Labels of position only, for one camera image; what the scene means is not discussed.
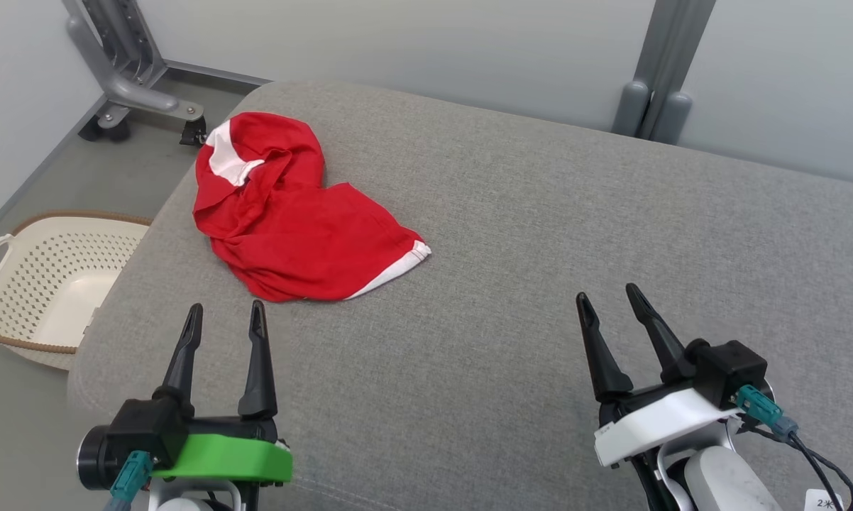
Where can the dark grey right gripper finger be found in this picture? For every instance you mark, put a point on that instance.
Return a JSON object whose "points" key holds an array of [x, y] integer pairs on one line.
{"points": [[664, 348], [607, 369]]}

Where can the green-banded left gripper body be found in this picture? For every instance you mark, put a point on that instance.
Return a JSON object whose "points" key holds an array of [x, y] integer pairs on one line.
{"points": [[228, 458]]}

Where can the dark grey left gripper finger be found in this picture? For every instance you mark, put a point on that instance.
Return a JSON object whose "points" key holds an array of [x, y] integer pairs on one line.
{"points": [[260, 383], [182, 369]]}

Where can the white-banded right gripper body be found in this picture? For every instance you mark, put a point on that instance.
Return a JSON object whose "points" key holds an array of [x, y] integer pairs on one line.
{"points": [[653, 422]]}

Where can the red shorts white trim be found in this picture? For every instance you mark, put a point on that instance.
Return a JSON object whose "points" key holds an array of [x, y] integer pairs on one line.
{"points": [[292, 234]]}

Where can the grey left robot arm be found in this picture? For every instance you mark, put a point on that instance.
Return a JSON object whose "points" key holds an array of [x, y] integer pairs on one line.
{"points": [[192, 505]]}

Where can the cream perforated laundry basket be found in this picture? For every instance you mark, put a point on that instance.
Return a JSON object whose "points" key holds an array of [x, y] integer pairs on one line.
{"points": [[43, 284]]}

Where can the grey metal wheeled stand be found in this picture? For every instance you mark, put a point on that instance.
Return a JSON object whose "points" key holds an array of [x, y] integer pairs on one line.
{"points": [[125, 64]]}

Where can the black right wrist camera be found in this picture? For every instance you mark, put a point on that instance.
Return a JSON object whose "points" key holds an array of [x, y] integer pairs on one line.
{"points": [[735, 369]]}

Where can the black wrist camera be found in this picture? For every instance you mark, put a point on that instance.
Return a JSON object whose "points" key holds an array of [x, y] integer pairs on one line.
{"points": [[142, 433], [735, 369]]}

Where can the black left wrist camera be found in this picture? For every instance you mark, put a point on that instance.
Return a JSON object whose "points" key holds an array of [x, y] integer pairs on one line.
{"points": [[142, 433]]}

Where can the grey cylindrical post foot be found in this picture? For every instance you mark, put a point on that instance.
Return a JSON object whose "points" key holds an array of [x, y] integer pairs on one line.
{"points": [[631, 110], [675, 119]]}

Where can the grey partition post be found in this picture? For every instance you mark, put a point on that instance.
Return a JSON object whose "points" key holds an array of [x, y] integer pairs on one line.
{"points": [[671, 42]]}

